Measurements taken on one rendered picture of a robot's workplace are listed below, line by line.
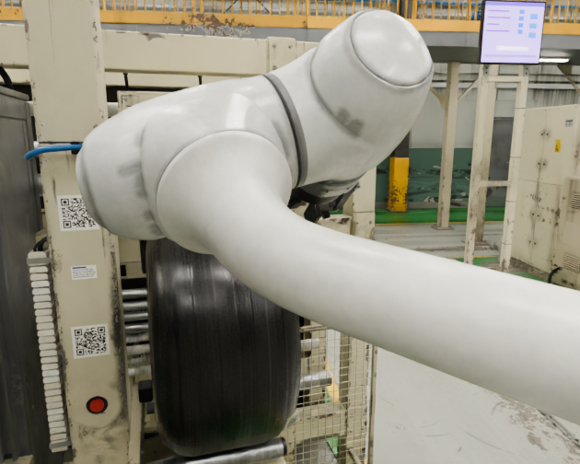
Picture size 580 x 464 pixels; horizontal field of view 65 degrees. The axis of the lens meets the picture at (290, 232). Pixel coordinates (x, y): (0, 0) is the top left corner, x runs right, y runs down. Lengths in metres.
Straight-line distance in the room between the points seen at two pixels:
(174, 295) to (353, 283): 0.72
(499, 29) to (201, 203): 4.74
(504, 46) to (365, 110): 4.63
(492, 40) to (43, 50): 4.30
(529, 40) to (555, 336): 4.92
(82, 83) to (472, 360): 0.94
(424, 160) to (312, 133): 10.78
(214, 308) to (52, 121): 0.49
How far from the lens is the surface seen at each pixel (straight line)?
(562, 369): 0.23
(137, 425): 1.32
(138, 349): 1.58
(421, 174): 11.13
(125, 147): 0.34
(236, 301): 0.93
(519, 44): 5.05
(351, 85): 0.35
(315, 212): 0.70
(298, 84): 0.38
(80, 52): 1.06
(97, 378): 1.18
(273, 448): 1.25
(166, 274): 0.96
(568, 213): 5.63
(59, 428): 1.26
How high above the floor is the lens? 1.67
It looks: 12 degrees down
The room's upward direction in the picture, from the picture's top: straight up
